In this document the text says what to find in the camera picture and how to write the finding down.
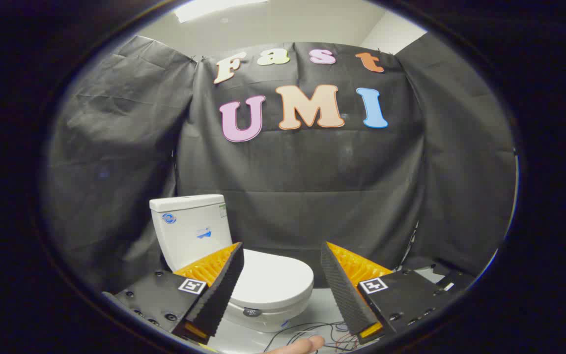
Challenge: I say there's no red cable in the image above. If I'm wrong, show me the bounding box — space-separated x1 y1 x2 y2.
335 333 360 351

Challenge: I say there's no black box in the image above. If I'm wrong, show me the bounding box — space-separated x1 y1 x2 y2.
430 263 475 295

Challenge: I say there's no white tank cover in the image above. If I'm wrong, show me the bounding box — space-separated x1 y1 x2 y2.
149 194 226 213

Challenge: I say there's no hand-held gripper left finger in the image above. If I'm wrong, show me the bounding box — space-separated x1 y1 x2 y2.
102 242 245 345

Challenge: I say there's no tangle of black cables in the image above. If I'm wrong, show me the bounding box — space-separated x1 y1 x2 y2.
263 322 362 352

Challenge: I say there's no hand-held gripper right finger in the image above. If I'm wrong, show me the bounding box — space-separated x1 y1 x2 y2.
320 241 463 345

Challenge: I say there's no white toilet lid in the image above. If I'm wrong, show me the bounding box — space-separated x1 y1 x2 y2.
226 248 314 318

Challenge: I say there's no black backdrop cloth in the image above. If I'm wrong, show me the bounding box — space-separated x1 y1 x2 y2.
42 34 517 295

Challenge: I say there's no white toilet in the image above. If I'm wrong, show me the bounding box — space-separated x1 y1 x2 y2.
149 194 314 333

